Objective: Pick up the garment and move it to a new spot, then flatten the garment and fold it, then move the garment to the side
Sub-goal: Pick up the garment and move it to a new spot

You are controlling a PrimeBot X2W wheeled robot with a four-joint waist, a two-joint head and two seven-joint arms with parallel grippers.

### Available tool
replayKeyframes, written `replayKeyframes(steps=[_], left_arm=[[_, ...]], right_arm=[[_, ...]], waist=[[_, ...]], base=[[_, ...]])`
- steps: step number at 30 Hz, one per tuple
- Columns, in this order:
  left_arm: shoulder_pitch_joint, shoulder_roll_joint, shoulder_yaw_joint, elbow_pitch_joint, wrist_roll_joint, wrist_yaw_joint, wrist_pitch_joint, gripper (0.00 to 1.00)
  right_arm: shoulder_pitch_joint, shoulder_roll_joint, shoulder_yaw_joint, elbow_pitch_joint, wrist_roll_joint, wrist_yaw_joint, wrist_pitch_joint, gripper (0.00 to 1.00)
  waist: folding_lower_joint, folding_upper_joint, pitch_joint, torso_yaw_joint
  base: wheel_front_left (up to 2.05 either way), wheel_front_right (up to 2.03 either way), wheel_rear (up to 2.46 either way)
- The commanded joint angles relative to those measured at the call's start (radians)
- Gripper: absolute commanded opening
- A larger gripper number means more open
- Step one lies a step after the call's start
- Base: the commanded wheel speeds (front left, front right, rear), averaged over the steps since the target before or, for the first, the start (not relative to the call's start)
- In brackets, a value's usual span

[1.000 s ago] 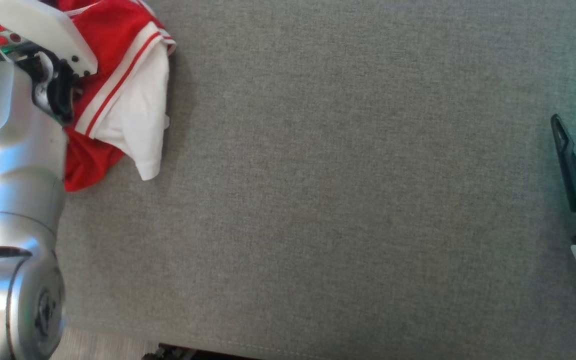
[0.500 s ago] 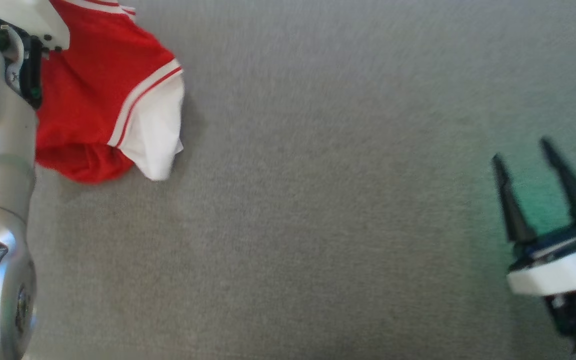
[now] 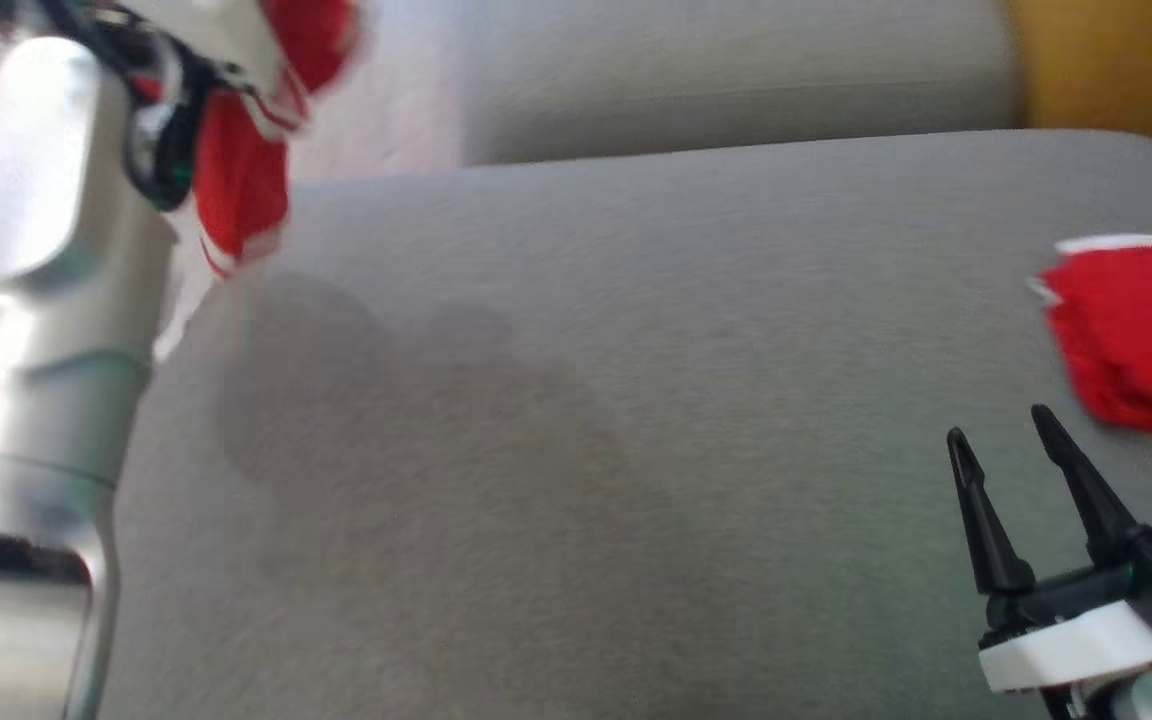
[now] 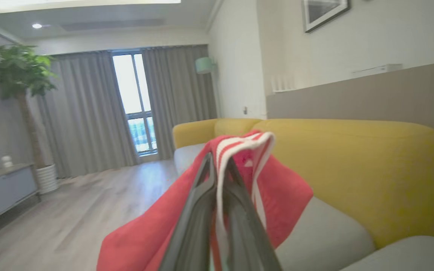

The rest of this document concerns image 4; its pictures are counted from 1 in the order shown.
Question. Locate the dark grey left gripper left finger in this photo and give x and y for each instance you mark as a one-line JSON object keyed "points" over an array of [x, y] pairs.
{"points": [[192, 229]]}

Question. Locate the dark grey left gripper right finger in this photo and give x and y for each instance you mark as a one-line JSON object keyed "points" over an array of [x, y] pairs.
{"points": [[245, 233]]}

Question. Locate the red shorts with white trim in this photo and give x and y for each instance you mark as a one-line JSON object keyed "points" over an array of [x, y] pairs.
{"points": [[138, 241]]}

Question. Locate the grey curtain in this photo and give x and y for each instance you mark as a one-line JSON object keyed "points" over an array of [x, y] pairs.
{"points": [[85, 113], [179, 98]]}

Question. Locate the large yellow sofa back cushion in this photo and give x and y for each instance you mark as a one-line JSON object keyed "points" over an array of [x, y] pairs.
{"points": [[364, 173]]}

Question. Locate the white ribbed plant pot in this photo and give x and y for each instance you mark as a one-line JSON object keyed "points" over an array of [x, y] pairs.
{"points": [[46, 178]]}

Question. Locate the tall bright window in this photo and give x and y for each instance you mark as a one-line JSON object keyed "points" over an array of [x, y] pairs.
{"points": [[132, 86]]}

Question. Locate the mint green floor lamp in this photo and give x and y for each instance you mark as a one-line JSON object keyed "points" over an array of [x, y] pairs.
{"points": [[205, 64]]}

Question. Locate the grey low TV cabinet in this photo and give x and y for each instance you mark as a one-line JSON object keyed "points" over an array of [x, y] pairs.
{"points": [[2, 195]]}

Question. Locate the green leafy indoor tree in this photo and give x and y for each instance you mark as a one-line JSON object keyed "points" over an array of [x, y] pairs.
{"points": [[17, 71]]}

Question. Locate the bright ceiling light panel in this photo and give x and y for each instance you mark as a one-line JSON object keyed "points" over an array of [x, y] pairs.
{"points": [[81, 3]]}

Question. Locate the round ceiling spotlight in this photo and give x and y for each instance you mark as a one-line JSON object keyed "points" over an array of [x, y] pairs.
{"points": [[37, 26]]}

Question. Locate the dark framed wall picture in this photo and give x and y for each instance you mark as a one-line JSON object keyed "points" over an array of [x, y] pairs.
{"points": [[324, 11]]}

